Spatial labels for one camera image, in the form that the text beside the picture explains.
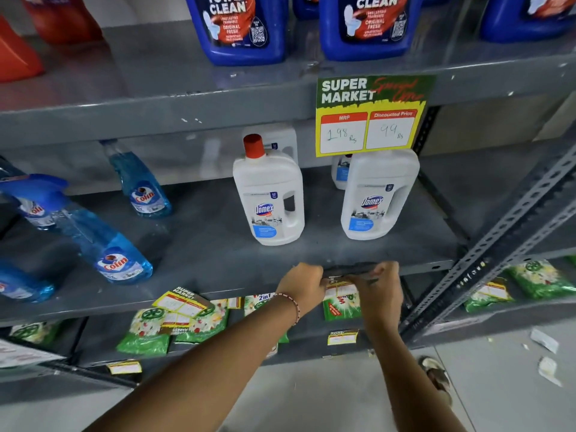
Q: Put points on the person's left hand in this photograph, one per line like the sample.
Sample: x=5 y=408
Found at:
x=300 y=283

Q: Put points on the person's right hand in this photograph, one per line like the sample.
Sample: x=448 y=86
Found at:
x=381 y=296

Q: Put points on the person's right fingers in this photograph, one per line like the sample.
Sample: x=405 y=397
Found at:
x=375 y=272

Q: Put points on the person's left fingers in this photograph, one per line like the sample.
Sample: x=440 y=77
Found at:
x=321 y=281

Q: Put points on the small yellow price tag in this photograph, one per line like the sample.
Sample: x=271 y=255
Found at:
x=342 y=338
x=182 y=303
x=174 y=323
x=124 y=368
x=492 y=290
x=339 y=290

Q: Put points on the person's right forearm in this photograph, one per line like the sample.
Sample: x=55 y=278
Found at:
x=409 y=382

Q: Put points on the person's left forearm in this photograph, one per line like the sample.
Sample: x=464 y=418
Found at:
x=202 y=377

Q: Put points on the green detergent packet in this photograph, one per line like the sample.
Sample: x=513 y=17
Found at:
x=339 y=310
x=207 y=326
x=36 y=332
x=542 y=278
x=144 y=337
x=488 y=299
x=258 y=303

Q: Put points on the white cleaner bottle red cap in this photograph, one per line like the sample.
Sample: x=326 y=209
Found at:
x=267 y=197

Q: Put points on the grey metal shelf rack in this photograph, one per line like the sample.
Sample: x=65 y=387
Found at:
x=202 y=251

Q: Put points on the person's sandal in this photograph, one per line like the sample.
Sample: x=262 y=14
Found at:
x=438 y=377

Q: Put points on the grey slotted metal rack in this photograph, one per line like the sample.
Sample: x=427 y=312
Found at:
x=517 y=215

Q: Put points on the large green yellow price sign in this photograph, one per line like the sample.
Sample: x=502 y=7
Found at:
x=373 y=114

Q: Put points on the white paper scrap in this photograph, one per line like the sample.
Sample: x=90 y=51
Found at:
x=544 y=341
x=549 y=371

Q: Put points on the blue glass cleaner spray bottle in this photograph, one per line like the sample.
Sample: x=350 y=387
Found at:
x=99 y=247
x=38 y=215
x=22 y=285
x=139 y=188

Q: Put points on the blue toilet cleaner bottle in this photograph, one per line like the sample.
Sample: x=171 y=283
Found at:
x=526 y=17
x=369 y=26
x=305 y=6
x=238 y=26

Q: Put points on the white paper sign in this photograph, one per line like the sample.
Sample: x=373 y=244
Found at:
x=22 y=355

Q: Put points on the orange cleaner bottle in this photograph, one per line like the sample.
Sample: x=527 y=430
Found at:
x=15 y=58
x=63 y=17

